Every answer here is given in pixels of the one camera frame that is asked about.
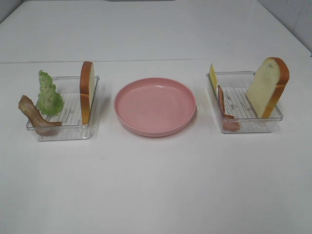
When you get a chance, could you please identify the right clear plastic tray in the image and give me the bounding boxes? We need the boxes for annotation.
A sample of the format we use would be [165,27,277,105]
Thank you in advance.
[206,71,283,134]

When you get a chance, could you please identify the left clear plastic tray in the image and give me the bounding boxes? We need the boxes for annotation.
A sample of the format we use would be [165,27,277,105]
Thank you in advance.
[26,75,100,141]

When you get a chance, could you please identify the yellow cheese slice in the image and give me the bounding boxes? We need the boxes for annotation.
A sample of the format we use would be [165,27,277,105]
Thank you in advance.
[209,63,218,92]

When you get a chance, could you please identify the bread slice in right tray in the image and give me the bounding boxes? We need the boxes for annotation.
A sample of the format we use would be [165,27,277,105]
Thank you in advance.
[246,57,290,118]

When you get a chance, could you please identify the bread slice from tray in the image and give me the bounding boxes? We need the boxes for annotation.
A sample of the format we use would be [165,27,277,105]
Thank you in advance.
[79,61,96,125]

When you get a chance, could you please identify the pink bacon strip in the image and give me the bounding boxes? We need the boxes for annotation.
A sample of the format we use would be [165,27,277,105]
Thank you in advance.
[217,85,240,132]

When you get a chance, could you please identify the pink round plate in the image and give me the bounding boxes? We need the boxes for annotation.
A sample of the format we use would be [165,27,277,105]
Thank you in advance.
[114,78,196,137]

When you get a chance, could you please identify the clear plastic tray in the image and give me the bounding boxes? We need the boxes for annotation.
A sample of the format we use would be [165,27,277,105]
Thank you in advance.
[26,75,100,141]
[206,71,283,134]

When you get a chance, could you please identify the green lettuce leaf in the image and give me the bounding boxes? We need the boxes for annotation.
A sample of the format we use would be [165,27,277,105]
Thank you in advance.
[38,70,64,116]

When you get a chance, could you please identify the brown bacon strip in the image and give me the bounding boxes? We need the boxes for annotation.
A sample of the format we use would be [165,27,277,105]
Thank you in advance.
[18,95,62,137]

